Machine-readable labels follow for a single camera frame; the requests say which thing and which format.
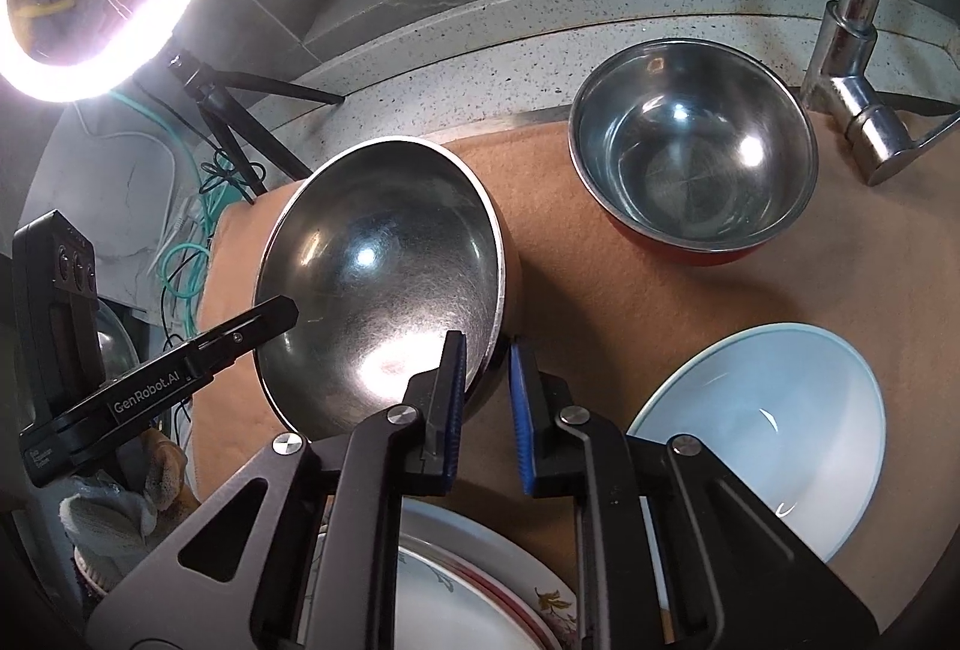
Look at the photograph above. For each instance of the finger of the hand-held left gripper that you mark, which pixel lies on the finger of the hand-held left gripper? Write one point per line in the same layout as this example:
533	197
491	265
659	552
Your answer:
240	335

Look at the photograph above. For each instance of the chrome faucet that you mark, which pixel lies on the chrome faucet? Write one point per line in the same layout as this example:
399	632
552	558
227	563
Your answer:
855	87

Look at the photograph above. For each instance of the black tripod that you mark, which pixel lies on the black tripod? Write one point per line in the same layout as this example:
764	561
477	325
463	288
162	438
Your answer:
225	125

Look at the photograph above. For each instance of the white plate mixed flower print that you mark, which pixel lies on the white plate mixed flower print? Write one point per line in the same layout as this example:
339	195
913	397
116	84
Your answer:
553	594

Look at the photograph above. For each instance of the red steel bowl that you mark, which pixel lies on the red steel bowl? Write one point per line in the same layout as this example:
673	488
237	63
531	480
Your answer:
690	155

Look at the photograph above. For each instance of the large steel bowl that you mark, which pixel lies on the large steel bowl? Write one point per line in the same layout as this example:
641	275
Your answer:
375	275

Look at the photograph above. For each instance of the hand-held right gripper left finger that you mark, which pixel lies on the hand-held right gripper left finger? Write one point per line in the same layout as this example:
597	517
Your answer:
452	410

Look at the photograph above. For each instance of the light blue ceramic bowl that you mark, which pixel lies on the light blue ceramic bowl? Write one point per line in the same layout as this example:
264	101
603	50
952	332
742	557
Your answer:
765	425

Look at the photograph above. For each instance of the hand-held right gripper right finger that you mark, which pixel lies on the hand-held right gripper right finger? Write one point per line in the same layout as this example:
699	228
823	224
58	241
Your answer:
521	425

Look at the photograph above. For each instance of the tan towel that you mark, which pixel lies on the tan towel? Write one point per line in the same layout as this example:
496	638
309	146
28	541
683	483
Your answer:
570	290

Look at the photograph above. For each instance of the person's left hand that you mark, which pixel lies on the person's left hand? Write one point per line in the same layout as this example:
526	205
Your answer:
112	515

